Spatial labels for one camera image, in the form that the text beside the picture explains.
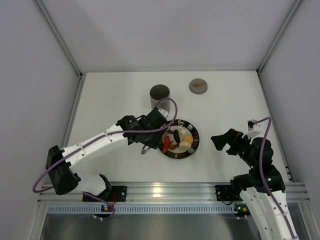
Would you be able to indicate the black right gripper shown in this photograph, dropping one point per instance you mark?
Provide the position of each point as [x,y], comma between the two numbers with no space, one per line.
[232,144]

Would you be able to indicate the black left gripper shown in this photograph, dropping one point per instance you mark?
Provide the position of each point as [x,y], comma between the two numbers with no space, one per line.
[152,141]

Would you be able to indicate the red sausage piece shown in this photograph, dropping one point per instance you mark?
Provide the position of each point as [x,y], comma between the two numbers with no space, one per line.
[166,144]

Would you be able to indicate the black seaweed food piece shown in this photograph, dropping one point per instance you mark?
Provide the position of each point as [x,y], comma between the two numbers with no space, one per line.
[176,136]

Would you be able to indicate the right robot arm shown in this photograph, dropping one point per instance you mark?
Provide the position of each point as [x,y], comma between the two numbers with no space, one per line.
[262,189]

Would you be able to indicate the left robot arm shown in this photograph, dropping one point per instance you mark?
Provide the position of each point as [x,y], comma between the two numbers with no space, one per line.
[63,164]

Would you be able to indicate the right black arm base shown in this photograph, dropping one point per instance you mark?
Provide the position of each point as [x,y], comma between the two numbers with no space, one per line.
[226,193]

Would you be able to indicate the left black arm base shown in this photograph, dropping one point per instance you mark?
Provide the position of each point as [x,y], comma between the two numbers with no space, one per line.
[114,194]

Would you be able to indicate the grey cylindrical container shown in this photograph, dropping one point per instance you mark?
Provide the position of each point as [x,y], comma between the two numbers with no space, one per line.
[158,92]

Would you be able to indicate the brown mushroom food piece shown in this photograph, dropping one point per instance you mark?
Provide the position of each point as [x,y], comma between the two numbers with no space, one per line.
[173,146]

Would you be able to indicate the dark rimmed striped plate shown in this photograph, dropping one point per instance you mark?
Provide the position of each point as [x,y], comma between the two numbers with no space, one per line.
[177,154]

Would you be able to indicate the yellow round cracker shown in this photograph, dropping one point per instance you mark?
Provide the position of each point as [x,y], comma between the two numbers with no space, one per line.
[189,139]

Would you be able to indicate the grey round lid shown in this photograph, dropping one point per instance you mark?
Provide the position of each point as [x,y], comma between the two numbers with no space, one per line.
[198,86]

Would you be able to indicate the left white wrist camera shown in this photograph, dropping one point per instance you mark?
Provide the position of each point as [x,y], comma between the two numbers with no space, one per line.
[162,111]

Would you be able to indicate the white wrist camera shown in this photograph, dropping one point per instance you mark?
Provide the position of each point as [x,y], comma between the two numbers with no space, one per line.
[253,129]
[162,111]

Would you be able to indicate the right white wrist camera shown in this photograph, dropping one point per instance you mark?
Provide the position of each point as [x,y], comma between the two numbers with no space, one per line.
[253,129]

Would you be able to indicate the aluminium front rail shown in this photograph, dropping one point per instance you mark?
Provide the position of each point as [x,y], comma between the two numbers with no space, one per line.
[171,193]

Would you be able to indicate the left aluminium frame post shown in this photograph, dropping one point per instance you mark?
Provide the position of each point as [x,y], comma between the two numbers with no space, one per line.
[45,14]

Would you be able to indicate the perforated metal cable tray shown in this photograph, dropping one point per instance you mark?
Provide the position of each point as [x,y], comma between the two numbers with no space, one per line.
[144,209]

